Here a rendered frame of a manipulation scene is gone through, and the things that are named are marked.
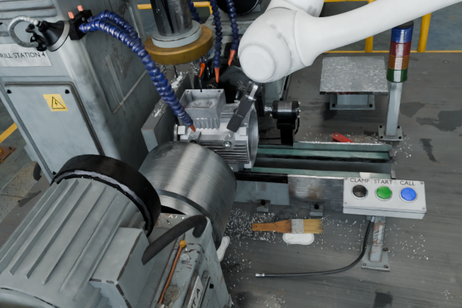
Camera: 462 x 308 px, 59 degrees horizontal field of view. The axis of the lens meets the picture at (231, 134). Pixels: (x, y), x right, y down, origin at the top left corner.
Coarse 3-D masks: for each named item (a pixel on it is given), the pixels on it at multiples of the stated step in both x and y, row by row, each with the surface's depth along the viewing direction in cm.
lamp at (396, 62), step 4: (392, 56) 125; (396, 56) 124; (400, 56) 123; (404, 56) 123; (408, 56) 124; (388, 60) 127; (392, 60) 125; (396, 60) 124; (400, 60) 124; (404, 60) 124; (408, 60) 126; (388, 64) 128; (392, 64) 126; (396, 64) 125; (400, 64) 125; (404, 64) 125; (392, 68) 127; (396, 68) 126; (400, 68) 125; (404, 68) 126
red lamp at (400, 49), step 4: (392, 44) 123; (396, 44) 121; (400, 44) 121; (404, 44) 121; (408, 44) 121; (392, 48) 123; (396, 48) 122; (400, 48) 121; (404, 48) 121; (408, 48) 122; (392, 52) 124; (396, 52) 123; (400, 52) 122; (404, 52) 122; (408, 52) 123
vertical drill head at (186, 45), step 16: (160, 0) 95; (176, 0) 96; (160, 16) 98; (176, 16) 98; (160, 32) 101; (176, 32) 100; (192, 32) 100; (208, 32) 105; (160, 48) 101; (176, 48) 100; (192, 48) 99; (208, 48) 103; (160, 64) 102; (176, 64) 101; (192, 64) 103
